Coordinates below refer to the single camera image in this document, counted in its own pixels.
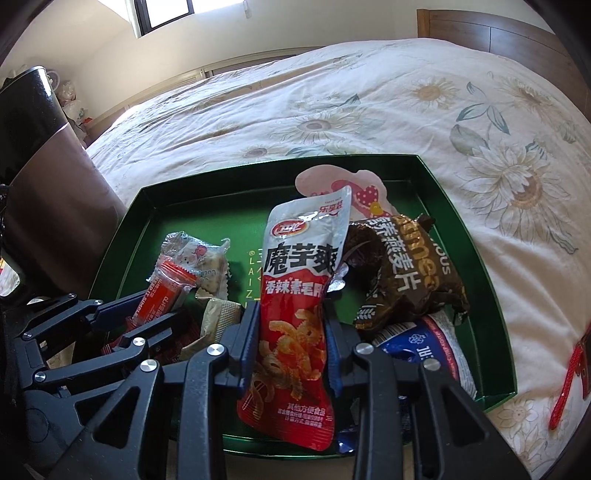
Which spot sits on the red-framed black device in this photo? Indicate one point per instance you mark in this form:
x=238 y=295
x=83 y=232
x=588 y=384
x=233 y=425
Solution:
x=572 y=374

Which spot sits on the black brown electric kettle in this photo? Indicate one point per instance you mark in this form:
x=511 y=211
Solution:
x=60 y=184

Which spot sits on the clear cracker packet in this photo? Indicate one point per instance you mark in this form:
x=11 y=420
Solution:
x=207 y=263

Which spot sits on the dark red snack packet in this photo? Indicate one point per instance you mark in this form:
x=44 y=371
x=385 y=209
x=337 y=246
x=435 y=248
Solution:
x=187 y=341

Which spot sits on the green tray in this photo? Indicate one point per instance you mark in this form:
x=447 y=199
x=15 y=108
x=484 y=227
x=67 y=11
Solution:
x=184 y=207

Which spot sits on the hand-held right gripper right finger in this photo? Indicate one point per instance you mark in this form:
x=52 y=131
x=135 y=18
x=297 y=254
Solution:
x=332 y=350

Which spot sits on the bed with floral duvet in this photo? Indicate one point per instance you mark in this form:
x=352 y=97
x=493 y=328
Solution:
x=369 y=101

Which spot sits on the brown snack packet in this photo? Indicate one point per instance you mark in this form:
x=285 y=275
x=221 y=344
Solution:
x=406 y=272

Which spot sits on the blue white snack packet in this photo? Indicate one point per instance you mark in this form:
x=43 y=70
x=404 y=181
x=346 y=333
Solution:
x=429 y=341

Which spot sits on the wooden headboard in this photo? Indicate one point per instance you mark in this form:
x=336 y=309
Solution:
x=461 y=27

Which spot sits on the dark framed window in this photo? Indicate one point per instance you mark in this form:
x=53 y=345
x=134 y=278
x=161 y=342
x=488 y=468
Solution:
x=161 y=16

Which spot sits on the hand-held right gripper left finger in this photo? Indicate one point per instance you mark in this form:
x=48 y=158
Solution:
x=249 y=341

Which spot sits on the pink snack packet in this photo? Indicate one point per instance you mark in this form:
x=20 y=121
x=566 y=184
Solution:
x=323 y=184

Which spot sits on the small red snack packet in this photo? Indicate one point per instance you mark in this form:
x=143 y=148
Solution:
x=166 y=290

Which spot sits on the red white snack pouch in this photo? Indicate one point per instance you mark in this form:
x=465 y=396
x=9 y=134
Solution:
x=295 y=267

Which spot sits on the clear hanging plastic bag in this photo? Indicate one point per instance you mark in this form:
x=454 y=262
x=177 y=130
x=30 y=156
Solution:
x=71 y=104

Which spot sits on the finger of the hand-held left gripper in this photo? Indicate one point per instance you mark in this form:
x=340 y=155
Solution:
x=152 y=332
x=129 y=305

